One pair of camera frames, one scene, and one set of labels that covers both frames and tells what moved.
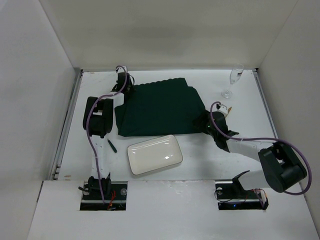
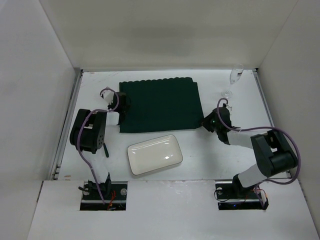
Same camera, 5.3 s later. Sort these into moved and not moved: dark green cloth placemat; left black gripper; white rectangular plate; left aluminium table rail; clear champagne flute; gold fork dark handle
Moved: left black gripper; dark green cloth placemat; gold fork dark handle
Not moved: left aluminium table rail; clear champagne flute; white rectangular plate
